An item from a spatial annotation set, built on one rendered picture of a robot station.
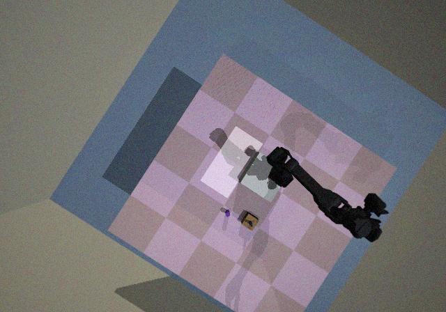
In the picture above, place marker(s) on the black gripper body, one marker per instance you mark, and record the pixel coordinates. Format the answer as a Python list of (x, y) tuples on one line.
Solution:
[(373, 203)]

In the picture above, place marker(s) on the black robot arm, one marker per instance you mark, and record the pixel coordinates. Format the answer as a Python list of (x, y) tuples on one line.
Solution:
[(328, 202)]

